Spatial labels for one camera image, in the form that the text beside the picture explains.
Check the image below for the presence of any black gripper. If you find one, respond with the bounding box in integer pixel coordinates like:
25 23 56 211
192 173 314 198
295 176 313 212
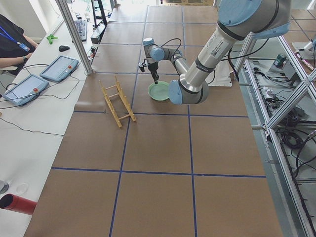
148 62 158 84

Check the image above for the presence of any light green plate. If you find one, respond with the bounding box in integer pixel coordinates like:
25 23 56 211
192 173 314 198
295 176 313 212
148 81 169 101

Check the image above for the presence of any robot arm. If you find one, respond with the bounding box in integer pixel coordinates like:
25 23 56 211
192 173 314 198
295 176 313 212
139 0 291 105

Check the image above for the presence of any wooden plate rack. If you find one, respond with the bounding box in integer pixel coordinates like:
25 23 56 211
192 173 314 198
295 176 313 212
99 75 136 128

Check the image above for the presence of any black keyboard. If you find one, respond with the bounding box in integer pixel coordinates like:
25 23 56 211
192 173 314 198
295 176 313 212
74 19 87 41

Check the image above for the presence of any far teach pendant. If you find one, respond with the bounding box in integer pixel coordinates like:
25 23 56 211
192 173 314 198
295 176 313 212
40 55 79 82

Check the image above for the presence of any teach pendant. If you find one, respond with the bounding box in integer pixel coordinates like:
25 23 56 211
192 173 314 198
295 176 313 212
3 74 49 106
40 55 79 82

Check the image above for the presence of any black computer mouse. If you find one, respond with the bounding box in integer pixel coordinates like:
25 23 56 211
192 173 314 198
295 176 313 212
58 45 70 52

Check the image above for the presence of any green clamp tool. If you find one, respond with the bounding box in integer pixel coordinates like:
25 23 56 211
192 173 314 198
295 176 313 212
46 34 58 45

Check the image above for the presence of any near teach pendant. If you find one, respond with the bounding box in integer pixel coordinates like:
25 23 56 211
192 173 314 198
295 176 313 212
3 74 49 106

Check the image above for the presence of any person in black shirt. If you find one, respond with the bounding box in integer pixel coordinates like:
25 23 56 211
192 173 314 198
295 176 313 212
0 14 38 76

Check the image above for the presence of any clear plastic lid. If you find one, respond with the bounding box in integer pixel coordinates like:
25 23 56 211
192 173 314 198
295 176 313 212
16 183 29 195

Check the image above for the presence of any red bottle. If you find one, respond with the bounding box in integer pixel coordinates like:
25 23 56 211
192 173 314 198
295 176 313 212
0 194 37 215

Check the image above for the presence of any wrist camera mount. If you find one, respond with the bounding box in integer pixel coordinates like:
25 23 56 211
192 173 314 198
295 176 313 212
138 58 148 73

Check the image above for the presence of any aluminium frame post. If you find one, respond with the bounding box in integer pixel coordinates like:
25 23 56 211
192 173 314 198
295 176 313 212
56 0 93 75

